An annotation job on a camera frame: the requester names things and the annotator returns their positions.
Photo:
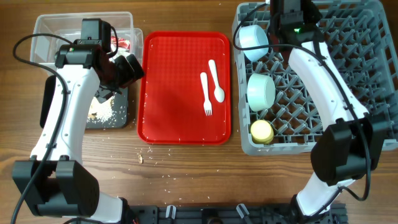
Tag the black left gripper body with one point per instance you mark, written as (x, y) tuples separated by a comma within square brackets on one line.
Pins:
[(122, 73)]

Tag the white plastic fork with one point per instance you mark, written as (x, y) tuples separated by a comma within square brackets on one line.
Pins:
[(207, 104)]

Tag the white plastic spoon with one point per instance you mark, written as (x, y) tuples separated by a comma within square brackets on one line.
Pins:
[(218, 92)]

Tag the light blue bowl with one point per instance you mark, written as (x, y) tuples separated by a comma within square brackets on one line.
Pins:
[(253, 36)]

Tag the green bowl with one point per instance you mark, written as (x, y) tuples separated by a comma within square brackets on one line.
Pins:
[(260, 92)]

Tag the yellow cup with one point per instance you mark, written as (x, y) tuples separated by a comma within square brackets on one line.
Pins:
[(262, 132)]

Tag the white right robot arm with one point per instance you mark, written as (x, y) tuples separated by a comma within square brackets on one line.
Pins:
[(351, 144)]

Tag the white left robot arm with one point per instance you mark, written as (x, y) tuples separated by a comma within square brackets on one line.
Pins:
[(53, 181)]

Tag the black food waste tray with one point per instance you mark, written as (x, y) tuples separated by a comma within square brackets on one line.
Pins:
[(119, 122)]

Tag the clear plastic waste bin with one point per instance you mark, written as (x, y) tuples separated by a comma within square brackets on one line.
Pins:
[(68, 26)]

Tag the grey dishwasher rack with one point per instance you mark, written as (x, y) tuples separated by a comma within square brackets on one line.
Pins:
[(361, 47)]

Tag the red snack wrapper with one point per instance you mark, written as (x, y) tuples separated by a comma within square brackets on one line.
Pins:
[(122, 43)]

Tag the rice and food leftovers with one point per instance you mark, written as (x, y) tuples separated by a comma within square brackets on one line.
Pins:
[(106, 111)]

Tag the red serving tray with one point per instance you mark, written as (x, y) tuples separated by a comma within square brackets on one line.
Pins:
[(171, 99)]

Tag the food scrap on table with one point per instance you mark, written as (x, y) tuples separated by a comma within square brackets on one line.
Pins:
[(141, 159)]

